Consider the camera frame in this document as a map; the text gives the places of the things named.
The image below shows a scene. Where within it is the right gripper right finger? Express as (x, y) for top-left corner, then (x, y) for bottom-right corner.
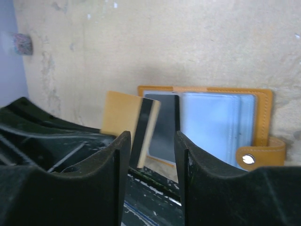
(174, 131), (301, 226)

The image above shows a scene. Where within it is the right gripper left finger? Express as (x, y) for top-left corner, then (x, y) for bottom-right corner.
(0, 131), (131, 226)

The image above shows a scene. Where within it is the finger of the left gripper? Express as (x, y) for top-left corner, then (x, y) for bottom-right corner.
(0, 97), (115, 173)

